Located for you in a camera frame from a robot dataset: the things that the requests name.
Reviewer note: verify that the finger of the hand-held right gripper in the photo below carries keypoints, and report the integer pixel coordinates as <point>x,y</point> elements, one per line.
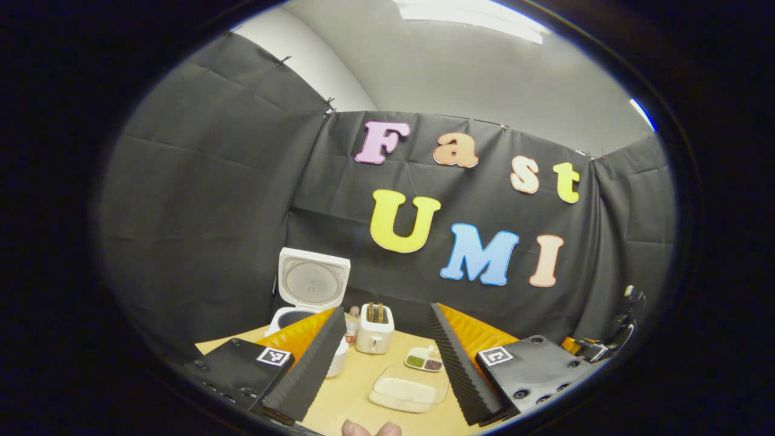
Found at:
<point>587,350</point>

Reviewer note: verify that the small bottle red label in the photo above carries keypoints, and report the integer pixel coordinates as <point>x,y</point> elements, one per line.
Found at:
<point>352,327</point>

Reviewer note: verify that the brown toast slice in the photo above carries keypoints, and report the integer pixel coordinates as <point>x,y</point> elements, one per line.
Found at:
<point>370,312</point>
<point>381,312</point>

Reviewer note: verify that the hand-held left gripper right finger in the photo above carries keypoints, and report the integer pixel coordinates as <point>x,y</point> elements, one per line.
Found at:
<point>463,369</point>

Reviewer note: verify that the white divided bean dish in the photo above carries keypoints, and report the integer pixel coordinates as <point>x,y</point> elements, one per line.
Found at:
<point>422,361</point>

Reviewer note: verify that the white toaster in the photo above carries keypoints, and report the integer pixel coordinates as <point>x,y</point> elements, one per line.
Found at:
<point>374,339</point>

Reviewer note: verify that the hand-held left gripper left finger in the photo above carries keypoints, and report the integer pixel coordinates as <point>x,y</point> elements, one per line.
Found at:
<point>312,369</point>

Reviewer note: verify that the white rice cooker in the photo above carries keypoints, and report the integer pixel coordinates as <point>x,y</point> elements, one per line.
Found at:
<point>315,281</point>

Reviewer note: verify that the clear rice tray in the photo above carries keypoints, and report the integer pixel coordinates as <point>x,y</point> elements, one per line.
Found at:
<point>402,390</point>

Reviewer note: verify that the black backdrop cloth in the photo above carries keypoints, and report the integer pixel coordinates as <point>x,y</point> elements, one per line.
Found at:
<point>212,212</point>

